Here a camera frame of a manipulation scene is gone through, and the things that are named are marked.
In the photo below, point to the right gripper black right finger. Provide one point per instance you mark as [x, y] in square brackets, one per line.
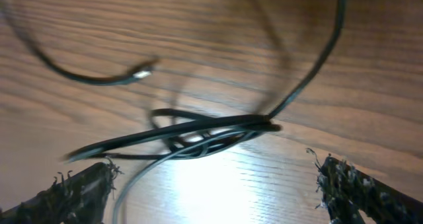
[346, 192]

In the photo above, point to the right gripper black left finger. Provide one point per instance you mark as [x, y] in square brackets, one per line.
[80, 198]

